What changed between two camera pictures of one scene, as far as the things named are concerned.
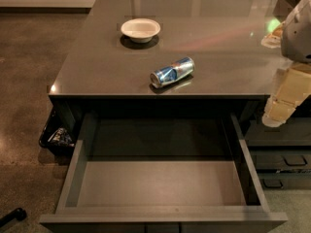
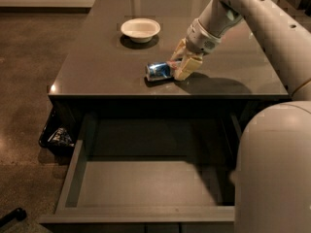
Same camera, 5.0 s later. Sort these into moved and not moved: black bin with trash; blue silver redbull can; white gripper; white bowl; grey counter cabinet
Moved: blue silver redbull can; white gripper
Not moved: white bowl; grey counter cabinet; black bin with trash
